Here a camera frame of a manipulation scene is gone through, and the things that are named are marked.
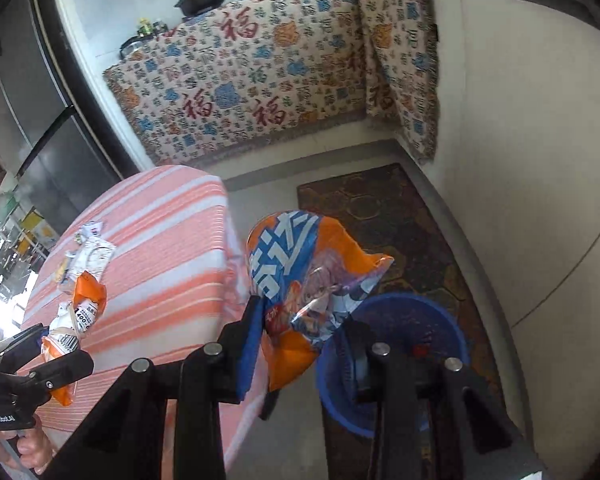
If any orange white striped tablecloth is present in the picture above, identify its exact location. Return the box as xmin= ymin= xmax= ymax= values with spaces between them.
xmin=17 ymin=165 xmax=262 ymax=480

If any metal storage rack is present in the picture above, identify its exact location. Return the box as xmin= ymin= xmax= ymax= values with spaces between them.
xmin=0 ymin=220 xmax=51 ymax=302

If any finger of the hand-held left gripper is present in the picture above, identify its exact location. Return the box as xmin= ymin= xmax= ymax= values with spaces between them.
xmin=2 ymin=350 xmax=95 ymax=407
xmin=0 ymin=324 xmax=49 ymax=358

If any small orange snack packet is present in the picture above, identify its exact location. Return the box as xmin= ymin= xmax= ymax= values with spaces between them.
xmin=72 ymin=270 xmax=109 ymax=334

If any white crumpled wrapper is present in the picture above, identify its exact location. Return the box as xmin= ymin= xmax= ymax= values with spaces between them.
xmin=67 ymin=220 xmax=117 ymax=282

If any person's left hand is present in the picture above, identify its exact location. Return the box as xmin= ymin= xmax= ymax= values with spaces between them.
xmin=0 ymin=412 xmax=56 ymax=477

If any brown patterned rug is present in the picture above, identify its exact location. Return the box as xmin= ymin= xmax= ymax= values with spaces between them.
xmin=296 ymin=162 xmax=507 ymax=480

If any dark grey refrigerator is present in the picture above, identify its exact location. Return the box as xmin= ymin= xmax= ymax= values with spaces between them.
xmin=0 ymin=0 xmax=142 ymax=233

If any glass pot lid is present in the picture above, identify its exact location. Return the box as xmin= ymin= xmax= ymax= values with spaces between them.
xmin=119 ymin=32 xmax=154 ymax=59

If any orange blue chip bag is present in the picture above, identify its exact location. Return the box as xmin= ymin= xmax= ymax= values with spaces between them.
xmin=245 ymin=209 xmax=395 ymax=394

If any large printed blanket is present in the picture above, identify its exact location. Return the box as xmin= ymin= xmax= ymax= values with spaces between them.
xmin=102 ymin=0 xmax=372 ymax=169

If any yellow cardboard box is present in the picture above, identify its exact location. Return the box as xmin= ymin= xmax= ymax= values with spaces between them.
xmin=22 ymin=210 xmax=59 ymax=247

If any narrow printed blanket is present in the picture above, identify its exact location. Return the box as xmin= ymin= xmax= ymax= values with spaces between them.
xmin=355 ymin=0 xmax=440 ymax=164

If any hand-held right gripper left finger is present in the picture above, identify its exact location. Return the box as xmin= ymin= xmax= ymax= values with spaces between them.
xmin=40 ymin=295 xmax=266 ymax=480

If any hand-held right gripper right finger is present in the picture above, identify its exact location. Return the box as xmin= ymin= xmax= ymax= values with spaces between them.
xmin=342 ymin=320 xmax=547 ymax=480

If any large orange white snack packet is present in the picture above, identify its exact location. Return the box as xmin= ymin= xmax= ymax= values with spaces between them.
xmin=41 ymin=302 xmax=82 ymax=408

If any blue plastic basket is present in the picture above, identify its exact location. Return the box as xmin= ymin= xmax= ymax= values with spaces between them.
xmin=316 ymin=292 xmax=469 ymax=439

